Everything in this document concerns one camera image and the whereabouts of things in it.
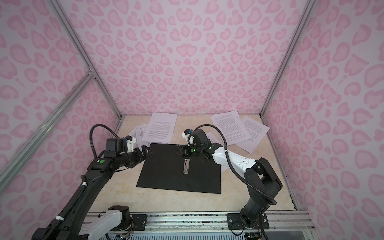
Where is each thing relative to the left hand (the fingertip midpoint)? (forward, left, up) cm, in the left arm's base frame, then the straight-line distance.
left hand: (148, 151), depth 77 cm
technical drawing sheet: (+18, +12, -18) cm, 28 cm away
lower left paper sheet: (+27, +19, -20) cm, 39 cm away
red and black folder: (0, -4, -20) cm, 21 cm away
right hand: (+2, -15, -3) cm, 15 cm away
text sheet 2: (-1, -34, +12) cm, 36 cm away
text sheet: (+32, +3, -20) cm, 38 cm away
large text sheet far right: (+31, -51, -19) cm, 63 cm away
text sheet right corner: (+28, -69, -20) cm, 76 cm away
